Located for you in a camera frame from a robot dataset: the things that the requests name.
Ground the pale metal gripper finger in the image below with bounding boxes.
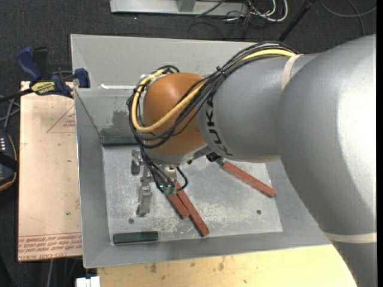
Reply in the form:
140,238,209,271
141,185,154,217
136,187,144,217

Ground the red-brown flat block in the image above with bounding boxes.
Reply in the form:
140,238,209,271
165,191,192,220
221,160,276,199
174,180,211,238

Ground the dark green flat block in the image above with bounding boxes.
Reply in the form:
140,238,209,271
101,128,139,146
113,231,160,246

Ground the grey metal bin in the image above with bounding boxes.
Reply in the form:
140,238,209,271
70,33,331,269

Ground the brown cardboard board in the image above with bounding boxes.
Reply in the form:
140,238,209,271
17,81,83,262

